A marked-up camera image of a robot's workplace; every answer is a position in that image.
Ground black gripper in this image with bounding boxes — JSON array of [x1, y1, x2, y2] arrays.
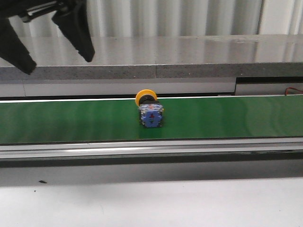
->
[[0, 0, 95, 75]]

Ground white pleated curtain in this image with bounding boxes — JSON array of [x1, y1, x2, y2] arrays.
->
[[9, 0, 303, 38]]

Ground green conveyor belt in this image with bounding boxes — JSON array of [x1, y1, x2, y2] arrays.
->
[[0, 95, 303, 144]]

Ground grey speckled stone counter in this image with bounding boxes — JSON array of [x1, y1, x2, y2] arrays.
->
[[0, 35, 303, 81]]

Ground white cabinet panel under counter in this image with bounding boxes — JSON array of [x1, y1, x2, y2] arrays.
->
[[0, 77, 303, 97]]

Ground yellow push button switch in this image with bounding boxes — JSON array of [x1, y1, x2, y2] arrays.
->
[[135, 89, 164, 128]]

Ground orange cable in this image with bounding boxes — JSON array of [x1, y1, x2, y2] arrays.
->
[[284, 87, 303, 96]]

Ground aluminium conveyor frame rail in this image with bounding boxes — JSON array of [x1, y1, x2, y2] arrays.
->
[[0, 137, 303, 167]]

